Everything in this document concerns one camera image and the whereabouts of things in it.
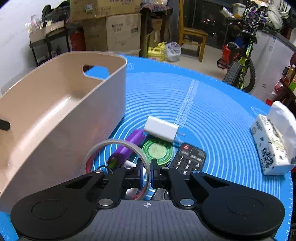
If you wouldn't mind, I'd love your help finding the white plastic bag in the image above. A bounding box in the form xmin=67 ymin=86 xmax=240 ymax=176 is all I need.
xmin=165 ymin=42 xmax=182 ymax=62

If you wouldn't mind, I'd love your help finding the large cardboard box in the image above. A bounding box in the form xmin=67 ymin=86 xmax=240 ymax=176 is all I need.
xmin=83 ymin=14 xmax=141 ymax=56

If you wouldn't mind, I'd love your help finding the yellow detergent jug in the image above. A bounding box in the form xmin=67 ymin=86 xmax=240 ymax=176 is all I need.
xmin=147 ymin=42 xmax=166 ymax=62

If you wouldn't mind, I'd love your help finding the white tissue pack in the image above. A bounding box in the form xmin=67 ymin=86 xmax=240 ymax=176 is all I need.
xmin=250 ymin=101 xmax=295 ymax=175

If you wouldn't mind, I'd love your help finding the clear tape roll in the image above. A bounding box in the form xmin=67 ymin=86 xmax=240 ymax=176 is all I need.
xmin=82 ymin=139 xmax=152 ymax=201

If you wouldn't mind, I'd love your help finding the black metal shelf rack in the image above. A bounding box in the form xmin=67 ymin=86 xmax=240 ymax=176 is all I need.
xmin=29 ymin=27 xmax=70 ymax=67

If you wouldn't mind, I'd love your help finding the white USB wall charger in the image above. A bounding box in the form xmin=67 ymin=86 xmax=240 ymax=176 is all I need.
xmin=144 ymin=115 xmax=185 ymax=143

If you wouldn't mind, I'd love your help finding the black remote control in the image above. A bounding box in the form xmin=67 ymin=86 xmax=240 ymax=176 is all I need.
xmin=170 ymin=143 xmax=206 ymax=175

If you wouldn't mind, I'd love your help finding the green black bicycle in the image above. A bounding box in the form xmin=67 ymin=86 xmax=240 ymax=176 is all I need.
xmin=217 ymin=18 xmax=258 ymax=93

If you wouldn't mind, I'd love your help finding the upper cardboard box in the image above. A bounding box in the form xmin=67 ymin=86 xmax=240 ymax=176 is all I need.
xmin=70 ymin=0 xmax=141 ymax=21

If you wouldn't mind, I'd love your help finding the beige plastic storage bin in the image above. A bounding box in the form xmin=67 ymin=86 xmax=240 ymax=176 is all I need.
xmin=1 ymin=51 xmax=127 ymax=213

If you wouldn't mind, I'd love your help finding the wooden chair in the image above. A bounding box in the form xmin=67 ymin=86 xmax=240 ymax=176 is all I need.
xmin=178 ymin=0 xmax=208 ymax=62

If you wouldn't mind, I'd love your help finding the purple orange folding toy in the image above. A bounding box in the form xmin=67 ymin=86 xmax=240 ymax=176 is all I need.
xmin=107 ymin=129 xmax=145 ymax=170

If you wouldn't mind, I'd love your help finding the blue silicone baking mat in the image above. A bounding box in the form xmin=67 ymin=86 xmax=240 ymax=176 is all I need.
xmin=0 ymin=55 xmax=295 ymax=241

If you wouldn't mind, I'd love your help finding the green round tin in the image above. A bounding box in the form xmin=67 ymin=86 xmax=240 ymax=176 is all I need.
xmin=142 ymin=138 xmax=174 ymax=167

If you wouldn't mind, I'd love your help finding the white appliance cabinet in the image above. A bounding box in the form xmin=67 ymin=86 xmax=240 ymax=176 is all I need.
xmin=250 ymin=31 xmax=295 ymax=103

